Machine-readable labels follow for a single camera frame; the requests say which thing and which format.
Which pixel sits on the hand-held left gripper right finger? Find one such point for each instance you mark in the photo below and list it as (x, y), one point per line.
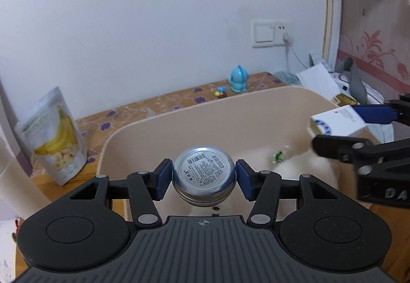
(243, 179)

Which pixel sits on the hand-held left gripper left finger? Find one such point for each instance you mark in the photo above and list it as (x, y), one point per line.
(163, 179)

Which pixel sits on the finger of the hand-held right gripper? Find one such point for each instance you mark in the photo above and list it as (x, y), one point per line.
(336, 145)
(374, 114)

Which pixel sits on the white cardboard box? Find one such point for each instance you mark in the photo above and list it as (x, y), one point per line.
(339, 121)

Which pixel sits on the white and red plush toy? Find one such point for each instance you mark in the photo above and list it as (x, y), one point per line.
(304, 167)

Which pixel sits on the round silver metal tin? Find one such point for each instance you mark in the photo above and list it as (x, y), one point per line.
(203, 171)

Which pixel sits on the beige plastic basin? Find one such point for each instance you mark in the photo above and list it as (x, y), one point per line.
(224, 119)

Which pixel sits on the small gold box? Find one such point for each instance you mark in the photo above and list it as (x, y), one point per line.
(345, 99)

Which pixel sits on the small green figurine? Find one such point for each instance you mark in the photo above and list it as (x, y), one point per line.
(278, 157)

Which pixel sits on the white adapter box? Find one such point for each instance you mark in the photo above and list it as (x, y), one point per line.
(342, 83)

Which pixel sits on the white paper sheet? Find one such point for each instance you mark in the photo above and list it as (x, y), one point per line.
(317, 79)

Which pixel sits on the teal cloth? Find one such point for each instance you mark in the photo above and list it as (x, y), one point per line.
(286, 78)

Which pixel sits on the small blue-capped figurine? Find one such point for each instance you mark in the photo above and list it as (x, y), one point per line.
(221, 92)

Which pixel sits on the blue toy figure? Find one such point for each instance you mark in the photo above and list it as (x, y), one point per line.
(238, 79)

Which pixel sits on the banana chips bag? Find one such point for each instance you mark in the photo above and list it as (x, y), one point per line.
(54, 142)

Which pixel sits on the white plug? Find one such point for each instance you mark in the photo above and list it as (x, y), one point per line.
(287, 39)

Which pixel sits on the white plastic bottle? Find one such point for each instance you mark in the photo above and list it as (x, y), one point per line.
(16, 187)

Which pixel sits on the pale printed cloth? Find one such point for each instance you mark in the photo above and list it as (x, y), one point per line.
(6, 247)

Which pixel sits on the white door frame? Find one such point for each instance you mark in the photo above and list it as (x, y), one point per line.
(333, 7)

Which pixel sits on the white wall socket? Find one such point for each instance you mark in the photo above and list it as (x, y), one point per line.
(284, 26)

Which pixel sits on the white wall switch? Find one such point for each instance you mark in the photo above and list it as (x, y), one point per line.
(264, 34)

